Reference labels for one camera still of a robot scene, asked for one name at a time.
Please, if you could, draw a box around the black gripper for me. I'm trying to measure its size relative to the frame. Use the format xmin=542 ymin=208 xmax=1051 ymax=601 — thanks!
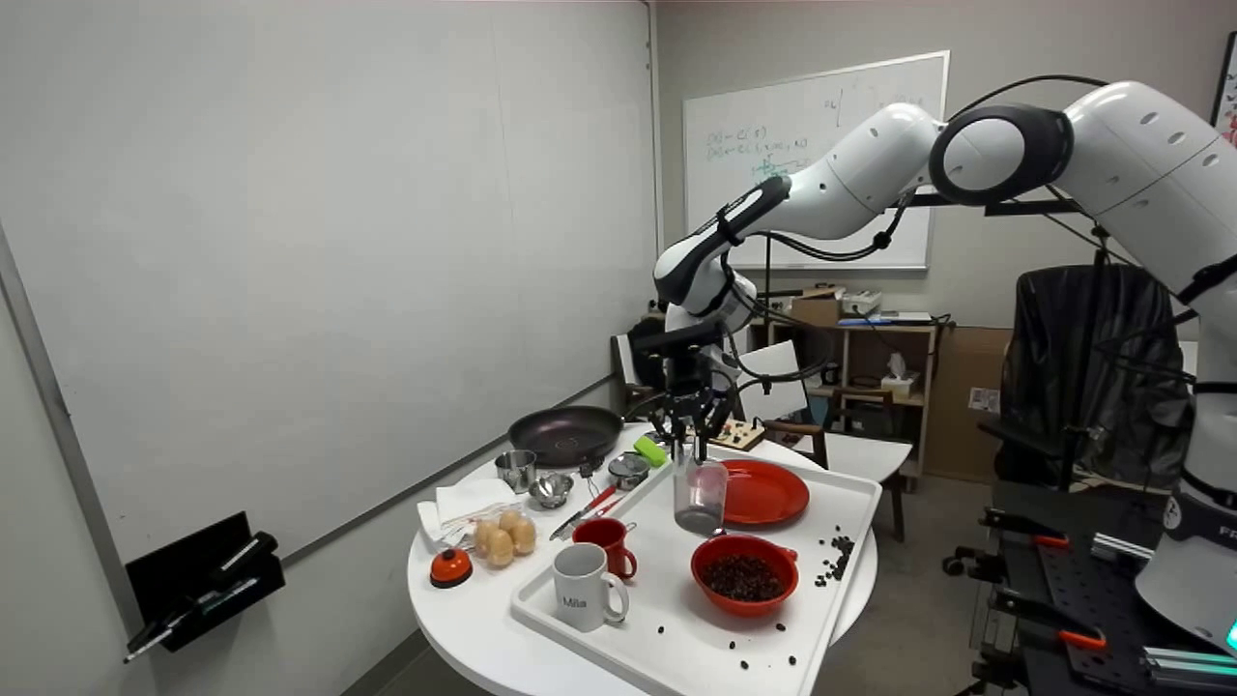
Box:
xmin=646 ymin=320 xmax=737 ymax=466

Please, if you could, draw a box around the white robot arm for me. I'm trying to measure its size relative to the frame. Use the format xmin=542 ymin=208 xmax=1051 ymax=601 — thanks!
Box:
xmin=652 ymin=83 xmax=1237 ymax=650

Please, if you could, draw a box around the small steel bowl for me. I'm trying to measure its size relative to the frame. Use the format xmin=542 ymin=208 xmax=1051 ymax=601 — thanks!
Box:
xmin=530 ymin=476 xmax=573 ymax=511

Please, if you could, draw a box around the red bowl with coffee beans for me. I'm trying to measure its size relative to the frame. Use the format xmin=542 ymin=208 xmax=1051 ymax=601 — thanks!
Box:
xmin=686 ymin=538 xmax=801 ymax=620

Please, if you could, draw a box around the green sponge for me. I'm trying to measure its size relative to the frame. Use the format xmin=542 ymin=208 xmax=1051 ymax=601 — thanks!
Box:
xmin=634 ymin=437 xmax=667 ymax=470

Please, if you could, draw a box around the red plate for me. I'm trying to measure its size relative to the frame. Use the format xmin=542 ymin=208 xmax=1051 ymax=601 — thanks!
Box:
xmin=722 ymin=461 xmax=809 ymax=530

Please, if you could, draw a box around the black frying pan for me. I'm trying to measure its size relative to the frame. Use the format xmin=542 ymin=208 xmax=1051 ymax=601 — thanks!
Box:
xmin=505 ymin=408 xmax=621 ymax=470

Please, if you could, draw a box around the red mug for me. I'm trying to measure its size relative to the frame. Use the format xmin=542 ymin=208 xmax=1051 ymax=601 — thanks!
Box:
xmin=573 ymin=519 xmax=639 ymax=580

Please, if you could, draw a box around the wooden shelf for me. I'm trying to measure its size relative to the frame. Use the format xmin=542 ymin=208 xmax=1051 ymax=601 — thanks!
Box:
xmin=769 ymin=316 xmax=941 ymax=479

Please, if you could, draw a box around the wooden chair white seat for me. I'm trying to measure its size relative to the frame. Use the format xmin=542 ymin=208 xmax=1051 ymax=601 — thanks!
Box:
xmin=769 ymin=422 xmax=911 ymax=538

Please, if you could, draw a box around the white plastic tray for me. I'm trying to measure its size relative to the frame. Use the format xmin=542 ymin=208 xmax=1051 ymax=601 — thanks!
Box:
xmin=510 ymin=458 xmax=881 ymax=696

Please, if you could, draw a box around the white mug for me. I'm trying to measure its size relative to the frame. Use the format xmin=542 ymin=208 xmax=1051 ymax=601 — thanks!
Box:
xmin=554 ymin=542 xmax=631 ymax=632

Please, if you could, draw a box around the bag of eggs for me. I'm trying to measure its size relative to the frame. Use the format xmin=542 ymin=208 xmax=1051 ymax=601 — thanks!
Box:
xmin=471 ymin=507 xmax=536 ymax=568

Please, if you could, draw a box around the round white table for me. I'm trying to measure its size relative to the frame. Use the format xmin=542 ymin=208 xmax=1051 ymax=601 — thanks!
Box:
xmin=405 ymin=445 xmax=881 ymax=696

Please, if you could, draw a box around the white paper napkin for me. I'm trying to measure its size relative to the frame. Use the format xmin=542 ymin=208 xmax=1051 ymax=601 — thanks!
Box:
xmin=416 ymin=479 xmax=518 ymax=547

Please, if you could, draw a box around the orange call bell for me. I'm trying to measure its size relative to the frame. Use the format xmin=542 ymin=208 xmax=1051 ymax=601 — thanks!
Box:
xmin=427 ymin=551 xmax=471 ymax=587

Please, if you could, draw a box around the whiteboard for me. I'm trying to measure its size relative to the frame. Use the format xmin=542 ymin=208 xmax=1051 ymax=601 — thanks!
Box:
xmin=683 ymin=49 xmax=952 ymax=274

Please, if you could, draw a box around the black covered chair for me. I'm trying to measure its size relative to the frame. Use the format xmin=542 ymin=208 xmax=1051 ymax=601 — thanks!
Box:
xmin=989 ymin=268 xmax=1195 ymax=493

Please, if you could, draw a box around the red handled knife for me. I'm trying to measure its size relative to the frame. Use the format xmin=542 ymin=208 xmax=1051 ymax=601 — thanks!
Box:
xmin=547 ymin=485 xmax=621 ymax=538

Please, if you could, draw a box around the black wall holder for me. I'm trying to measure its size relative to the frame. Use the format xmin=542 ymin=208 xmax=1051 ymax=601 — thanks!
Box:
xmin=125 ymin=515 xmax=287 ymax=660

